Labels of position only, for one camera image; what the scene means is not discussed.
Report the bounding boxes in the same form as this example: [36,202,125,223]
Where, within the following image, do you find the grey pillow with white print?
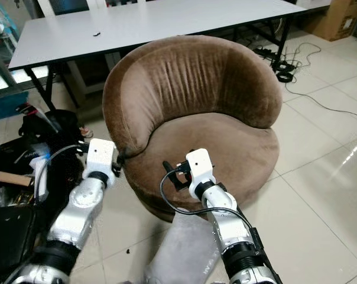
[143,208,220,284]

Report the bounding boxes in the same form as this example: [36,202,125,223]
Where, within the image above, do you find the brown velvet round sofa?
[103,34,284,222]

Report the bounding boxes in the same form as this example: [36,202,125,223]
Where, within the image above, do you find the black bag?
[0,109,85,208]

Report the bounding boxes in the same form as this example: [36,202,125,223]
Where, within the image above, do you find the white blue bottle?
[28,151,49,202]

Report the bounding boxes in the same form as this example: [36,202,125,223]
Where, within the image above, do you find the flat brown cardboard piece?
[0,172,33,187]

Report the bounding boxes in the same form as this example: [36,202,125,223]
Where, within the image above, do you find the blue plastic bin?
[0,89,28,122]

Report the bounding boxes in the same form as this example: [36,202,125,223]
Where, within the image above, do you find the white table with black legs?
[8,0,308,110]

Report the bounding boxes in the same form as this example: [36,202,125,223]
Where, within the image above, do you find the brown cardboard box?
[300,0,356,41]

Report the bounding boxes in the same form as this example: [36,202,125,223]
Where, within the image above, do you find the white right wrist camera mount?
[186,149,216,199]

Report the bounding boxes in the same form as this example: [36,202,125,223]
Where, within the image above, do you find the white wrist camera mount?
[86,139,118,187]
[186,149,216,199]

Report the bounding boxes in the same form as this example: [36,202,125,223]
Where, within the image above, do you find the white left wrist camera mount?
[86,139,118,187]

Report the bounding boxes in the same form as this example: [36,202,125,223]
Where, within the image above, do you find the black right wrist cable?
[160,169,256,231]

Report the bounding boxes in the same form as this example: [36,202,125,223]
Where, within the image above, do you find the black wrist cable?
[160,169,256,231]
[34,144,89,202]

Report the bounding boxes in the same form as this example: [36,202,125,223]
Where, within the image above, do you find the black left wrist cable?
[34,144,89,202]

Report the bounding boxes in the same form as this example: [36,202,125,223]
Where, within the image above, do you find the thin grey floor cable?
[285,83,357,126]

